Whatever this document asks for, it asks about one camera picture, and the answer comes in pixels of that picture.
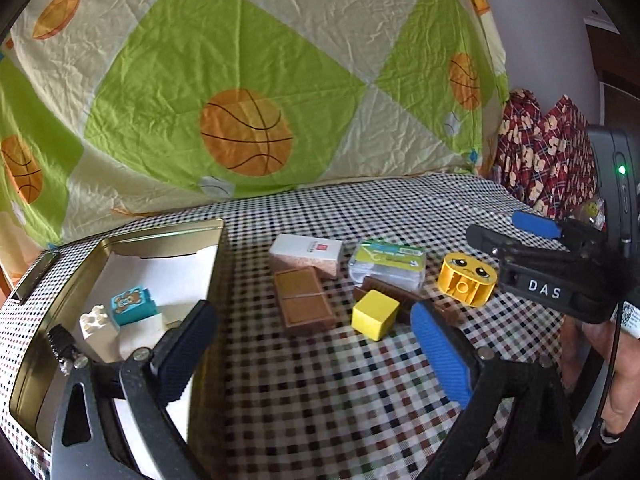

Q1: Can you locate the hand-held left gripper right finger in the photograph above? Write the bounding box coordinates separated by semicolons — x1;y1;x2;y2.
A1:
410;301;581;480

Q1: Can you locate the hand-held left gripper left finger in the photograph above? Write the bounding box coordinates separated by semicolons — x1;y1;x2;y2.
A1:
47;300;218;480

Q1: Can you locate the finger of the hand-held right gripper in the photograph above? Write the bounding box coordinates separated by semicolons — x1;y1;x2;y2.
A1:
466;224;576;281
511;209;608;258

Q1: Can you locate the yellow round toy block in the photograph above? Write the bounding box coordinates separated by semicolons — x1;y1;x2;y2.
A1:
438;252;497;308

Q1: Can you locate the teal bear toy brick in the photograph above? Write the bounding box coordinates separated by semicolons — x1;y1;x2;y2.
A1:
110;286;157;328

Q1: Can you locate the yellow cube block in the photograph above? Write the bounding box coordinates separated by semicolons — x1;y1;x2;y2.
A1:
351;289;401;341

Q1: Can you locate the brown bar block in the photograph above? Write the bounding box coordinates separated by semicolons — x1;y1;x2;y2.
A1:
352;275;463;326

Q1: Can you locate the white studded toy brick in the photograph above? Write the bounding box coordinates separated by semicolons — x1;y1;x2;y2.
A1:
79;305;121;363

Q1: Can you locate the clear floss pick box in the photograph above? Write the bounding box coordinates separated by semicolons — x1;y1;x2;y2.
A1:
348;240;428;291

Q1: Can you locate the brown chocolate-shaped block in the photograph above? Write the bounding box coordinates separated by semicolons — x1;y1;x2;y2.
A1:
273;266;337;336

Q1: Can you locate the gold tin box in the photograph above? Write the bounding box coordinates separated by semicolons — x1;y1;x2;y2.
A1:
9;218;226;480

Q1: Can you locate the white and cork box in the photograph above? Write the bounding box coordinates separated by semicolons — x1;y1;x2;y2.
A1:
268;233;345;280

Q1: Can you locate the person's right hand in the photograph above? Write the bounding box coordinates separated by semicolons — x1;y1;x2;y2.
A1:
560;310;640;443

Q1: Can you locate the small yellow smiley toy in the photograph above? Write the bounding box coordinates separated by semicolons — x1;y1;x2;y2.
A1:
580;200;608;226

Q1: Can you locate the red plaid bear-print cloth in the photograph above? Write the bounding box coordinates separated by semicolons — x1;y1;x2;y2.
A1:
492;89;608;221

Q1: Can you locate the checkered tablecloth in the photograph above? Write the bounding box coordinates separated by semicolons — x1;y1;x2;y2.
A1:
0;172;616;480

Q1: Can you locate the dark flat rectangular object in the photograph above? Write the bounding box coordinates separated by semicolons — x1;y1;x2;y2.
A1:
10;252;61;303

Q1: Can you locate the dark wooden cabinet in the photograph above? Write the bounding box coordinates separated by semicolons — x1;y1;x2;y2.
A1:
585;15;640;133

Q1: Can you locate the basketball print bedsheet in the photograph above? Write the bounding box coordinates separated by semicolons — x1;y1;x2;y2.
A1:
0;0;511;261

